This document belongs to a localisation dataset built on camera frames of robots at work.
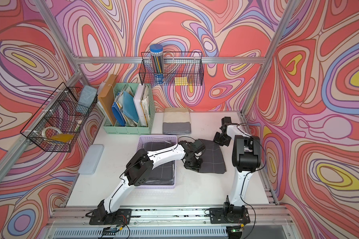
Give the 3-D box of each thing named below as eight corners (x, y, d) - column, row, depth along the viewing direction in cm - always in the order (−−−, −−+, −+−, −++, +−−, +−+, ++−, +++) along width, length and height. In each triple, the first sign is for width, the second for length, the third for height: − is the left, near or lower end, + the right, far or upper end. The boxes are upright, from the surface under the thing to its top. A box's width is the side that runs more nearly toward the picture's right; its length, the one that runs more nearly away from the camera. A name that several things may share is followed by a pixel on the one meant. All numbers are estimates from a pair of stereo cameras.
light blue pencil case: (79, 174, 90) (77, 172, 88) (92, 146, 102) (90, 144, 100) (94, 174, 90) (91, 172, 88) (104, 146, 102) (103, 144, 100)
